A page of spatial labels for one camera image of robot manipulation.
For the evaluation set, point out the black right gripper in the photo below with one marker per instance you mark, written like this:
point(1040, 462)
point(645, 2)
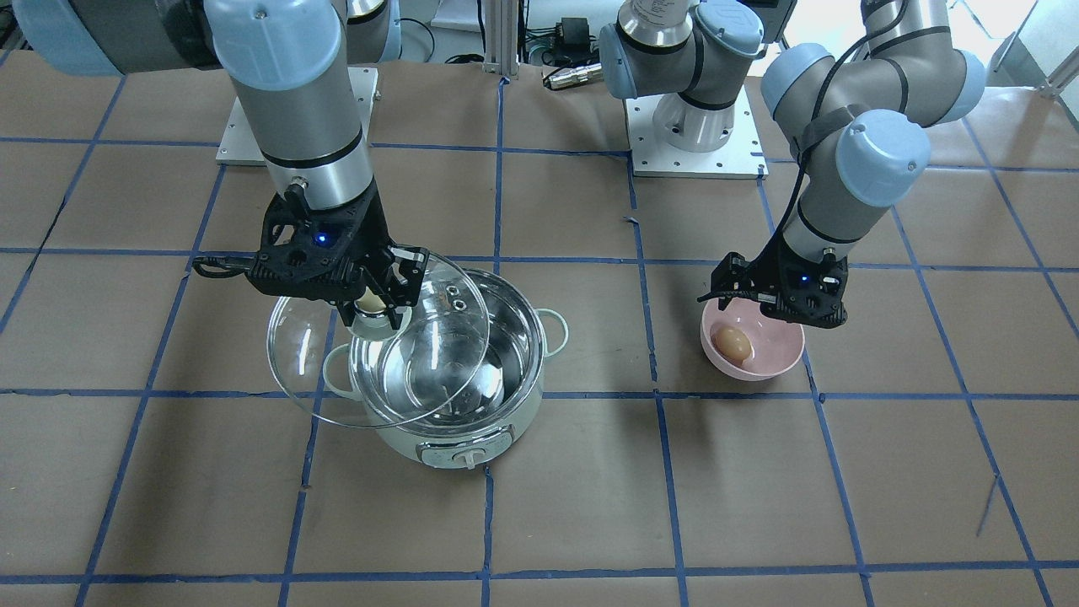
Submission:
point(377, 239)

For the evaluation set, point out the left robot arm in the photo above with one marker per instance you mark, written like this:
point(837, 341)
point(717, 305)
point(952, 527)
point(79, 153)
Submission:
point(857, 129)

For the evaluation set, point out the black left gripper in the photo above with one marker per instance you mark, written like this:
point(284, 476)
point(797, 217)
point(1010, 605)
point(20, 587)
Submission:
point(732, 275)

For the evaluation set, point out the beige egg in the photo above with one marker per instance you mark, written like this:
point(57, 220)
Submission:
point(732, 344)

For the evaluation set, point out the glass pot lid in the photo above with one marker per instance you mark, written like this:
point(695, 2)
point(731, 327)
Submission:
point(438, 366)

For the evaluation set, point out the aluminium frame post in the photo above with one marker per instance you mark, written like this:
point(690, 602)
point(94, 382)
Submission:
point(501, 37)

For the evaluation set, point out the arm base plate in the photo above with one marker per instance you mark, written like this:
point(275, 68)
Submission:
point(238, 147)
point(671, 139)

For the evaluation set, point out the pink bowl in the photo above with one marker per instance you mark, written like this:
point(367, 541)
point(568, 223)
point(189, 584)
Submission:
point(771, 346)

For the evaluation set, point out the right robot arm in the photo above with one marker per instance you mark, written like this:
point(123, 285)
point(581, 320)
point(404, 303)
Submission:
point(287, 60)

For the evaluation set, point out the mint green steel pot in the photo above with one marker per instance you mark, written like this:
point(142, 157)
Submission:
point(517, 337)

